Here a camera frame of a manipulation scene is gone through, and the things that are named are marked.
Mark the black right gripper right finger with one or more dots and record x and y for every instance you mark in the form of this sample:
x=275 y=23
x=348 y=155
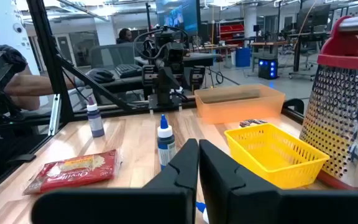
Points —
x=244 y=205

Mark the black computer monitor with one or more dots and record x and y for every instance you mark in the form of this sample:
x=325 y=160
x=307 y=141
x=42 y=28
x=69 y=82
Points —
x=314 y=17

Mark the purple ink dropper bottle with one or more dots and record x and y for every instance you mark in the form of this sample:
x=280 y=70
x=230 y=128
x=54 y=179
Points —
x=95 y=121

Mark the red shelving unit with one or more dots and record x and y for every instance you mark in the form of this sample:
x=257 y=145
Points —
x=232 y=31

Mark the orange translucent plastic bin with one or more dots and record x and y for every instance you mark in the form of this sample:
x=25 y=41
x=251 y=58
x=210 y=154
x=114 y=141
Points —
x=238 y=105

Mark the black aluminium rig frame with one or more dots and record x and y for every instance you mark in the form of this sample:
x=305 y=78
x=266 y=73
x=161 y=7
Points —
x=50 y=62

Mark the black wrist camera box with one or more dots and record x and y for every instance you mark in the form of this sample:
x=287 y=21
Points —
x=175 y=52

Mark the white dome camera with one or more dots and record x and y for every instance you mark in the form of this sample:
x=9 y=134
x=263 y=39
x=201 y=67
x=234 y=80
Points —
x=18 y=28

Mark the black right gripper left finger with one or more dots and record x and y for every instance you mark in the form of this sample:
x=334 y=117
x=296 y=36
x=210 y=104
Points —
x=154 y=205

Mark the red popcorn packet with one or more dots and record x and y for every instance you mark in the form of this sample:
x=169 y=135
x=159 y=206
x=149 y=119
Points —
x=73 y=171

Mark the large display screen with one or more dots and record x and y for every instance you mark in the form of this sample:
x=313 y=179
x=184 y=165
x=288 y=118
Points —
x=179 y=15

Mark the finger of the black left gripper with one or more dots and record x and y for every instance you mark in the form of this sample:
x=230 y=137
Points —
x=164 y=87
x=175 y=87

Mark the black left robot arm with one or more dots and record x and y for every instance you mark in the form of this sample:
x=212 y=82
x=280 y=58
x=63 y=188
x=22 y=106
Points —
x=160 y=37

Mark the blue ink dropper bottle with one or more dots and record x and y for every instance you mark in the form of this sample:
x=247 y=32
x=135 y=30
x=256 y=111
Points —
x=166 y=146
x=202 y=214

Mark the blue bin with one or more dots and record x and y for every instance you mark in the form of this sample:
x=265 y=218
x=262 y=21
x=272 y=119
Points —
x=243 y=57

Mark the yellow perforated plastic basket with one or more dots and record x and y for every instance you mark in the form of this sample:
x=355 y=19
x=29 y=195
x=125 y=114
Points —
x=275 y=161

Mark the chocolate sprinkled toy donut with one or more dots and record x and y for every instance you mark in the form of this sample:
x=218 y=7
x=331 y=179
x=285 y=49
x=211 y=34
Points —
x=250 y=123

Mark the person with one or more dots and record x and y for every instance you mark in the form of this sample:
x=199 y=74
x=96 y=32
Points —
x=124 y=35
x=20 y=87

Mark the black table clamp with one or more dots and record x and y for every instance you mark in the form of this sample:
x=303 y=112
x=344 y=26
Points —
x=294 y=104

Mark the black keyboard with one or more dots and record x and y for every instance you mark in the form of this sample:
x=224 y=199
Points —
x=128 y=71

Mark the silver aluminium bracket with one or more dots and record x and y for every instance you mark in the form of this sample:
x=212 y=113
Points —
x=54 y=115

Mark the computer tower blue lights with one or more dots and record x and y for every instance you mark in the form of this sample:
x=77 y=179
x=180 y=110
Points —
x=267 y=68

